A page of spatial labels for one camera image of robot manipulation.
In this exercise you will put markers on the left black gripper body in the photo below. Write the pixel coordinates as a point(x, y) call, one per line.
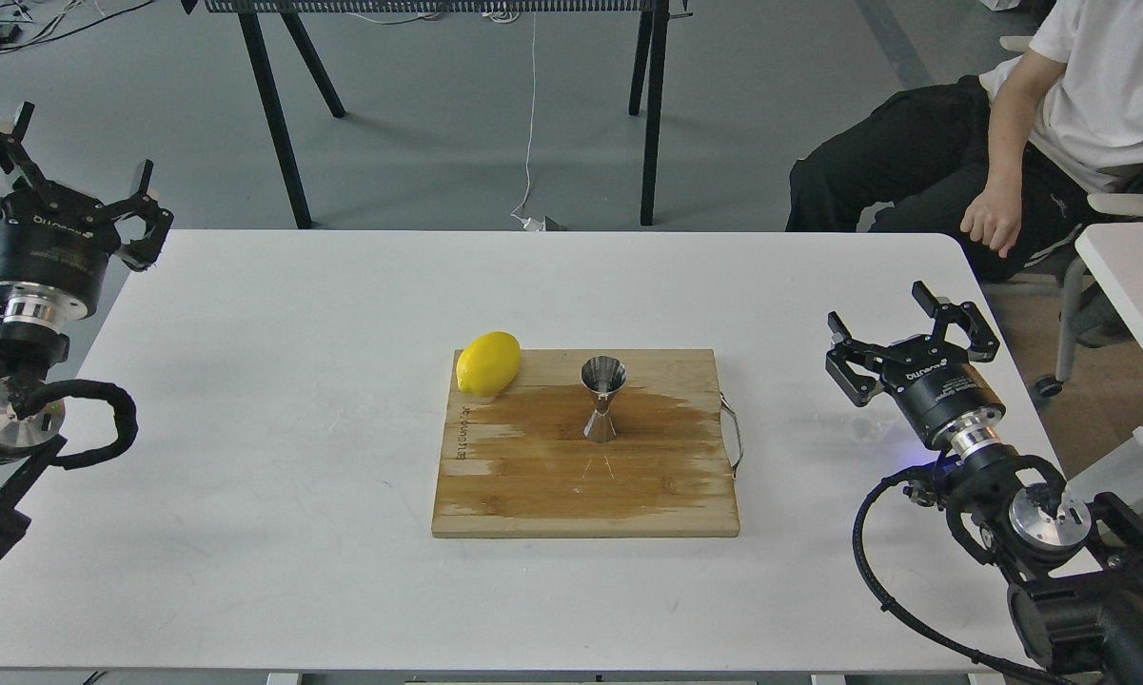
point(46, 255)

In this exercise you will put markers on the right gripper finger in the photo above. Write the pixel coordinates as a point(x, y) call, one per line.
point(858, 367)
point(934, 350)

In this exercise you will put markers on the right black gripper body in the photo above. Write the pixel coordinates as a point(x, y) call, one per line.
point(934, 394)

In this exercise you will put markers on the steel double jigger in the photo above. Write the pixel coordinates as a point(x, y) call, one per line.
point(604, 377)

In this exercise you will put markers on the clear glass measuring cup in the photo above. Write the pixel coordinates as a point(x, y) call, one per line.
point(871, 430)

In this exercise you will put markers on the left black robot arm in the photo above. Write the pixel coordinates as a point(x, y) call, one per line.
point(32, 341)

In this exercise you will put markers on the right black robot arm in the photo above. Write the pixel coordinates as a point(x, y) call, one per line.
point(1074, 566)

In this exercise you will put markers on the person's bare hand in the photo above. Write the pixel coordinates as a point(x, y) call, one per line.
point(994, 217)

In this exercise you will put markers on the seated person white shirt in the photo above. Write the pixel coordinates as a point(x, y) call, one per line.
point(1055, 118)

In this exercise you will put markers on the beige chair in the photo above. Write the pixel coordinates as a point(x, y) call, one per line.
point(1087, 318)

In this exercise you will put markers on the wooden cutting board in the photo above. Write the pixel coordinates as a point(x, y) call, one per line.
point(519, 466)

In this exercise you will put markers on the yellow lemon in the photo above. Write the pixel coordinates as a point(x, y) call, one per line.
point(488, 365)

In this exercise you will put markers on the black metal frame table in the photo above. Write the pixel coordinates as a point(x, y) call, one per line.
point(349, 94)

